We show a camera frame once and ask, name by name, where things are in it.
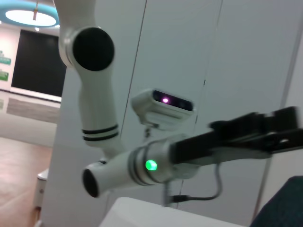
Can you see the large black wall screen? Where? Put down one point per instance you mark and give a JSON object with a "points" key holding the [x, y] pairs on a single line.
{"points": [[38, 63]]}

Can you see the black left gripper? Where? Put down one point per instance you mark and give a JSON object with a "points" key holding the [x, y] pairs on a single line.
{"points": [[213, 146]]}

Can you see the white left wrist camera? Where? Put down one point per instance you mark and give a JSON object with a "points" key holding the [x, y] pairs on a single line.
{"points": [[163, 111]]}

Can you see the round teal ceiling lamp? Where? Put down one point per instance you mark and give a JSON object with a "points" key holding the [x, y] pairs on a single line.
{"points": [[28, 19]]}

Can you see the green wall sign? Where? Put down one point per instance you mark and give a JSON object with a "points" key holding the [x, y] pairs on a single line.
{"points": [[4, 59], [3, 75]]}

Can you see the white floor cabinet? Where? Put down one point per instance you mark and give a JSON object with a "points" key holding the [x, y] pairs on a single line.
{"points": [[42, 186]]}

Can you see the dark teal insulated lunch bag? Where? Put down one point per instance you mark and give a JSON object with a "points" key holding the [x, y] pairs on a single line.
{"points": [[281, 203]]}

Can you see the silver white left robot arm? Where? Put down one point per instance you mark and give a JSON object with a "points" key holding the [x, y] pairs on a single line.
{"points": [[97, 106]]}

